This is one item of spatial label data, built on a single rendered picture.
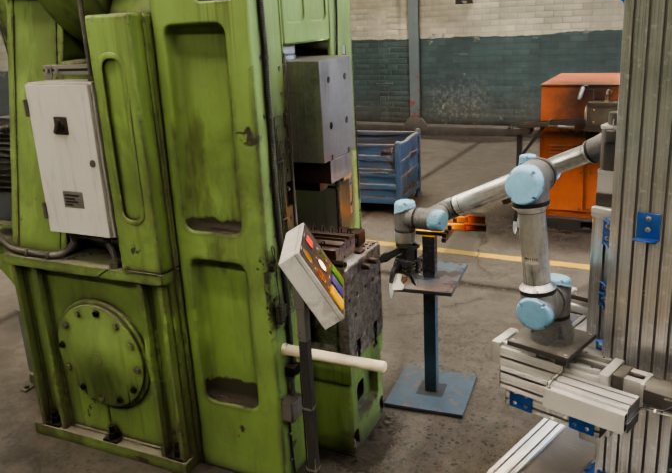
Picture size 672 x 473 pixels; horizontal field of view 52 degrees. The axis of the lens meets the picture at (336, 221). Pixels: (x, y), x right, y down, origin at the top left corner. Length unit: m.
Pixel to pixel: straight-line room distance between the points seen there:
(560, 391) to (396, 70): 8.97
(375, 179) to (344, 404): 3.90
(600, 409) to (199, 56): 1.87
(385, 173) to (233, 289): 3.99
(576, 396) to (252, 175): 1.36
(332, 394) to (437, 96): 8.07
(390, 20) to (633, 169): 8.84
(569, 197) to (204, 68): 4.24
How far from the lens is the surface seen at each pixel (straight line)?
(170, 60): 2.81
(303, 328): 2.55
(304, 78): 2.76
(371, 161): 6.78
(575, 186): 6.34
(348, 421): 3.24
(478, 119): 10.69
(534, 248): 2.27
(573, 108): 6.23
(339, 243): 2.98
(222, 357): 3.12
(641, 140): 2.40
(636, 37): 2.36
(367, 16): 11.21
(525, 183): 2.20
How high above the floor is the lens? 1.95
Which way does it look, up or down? 17 degrees down
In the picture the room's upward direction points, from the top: 3 degrees counter-clockwise
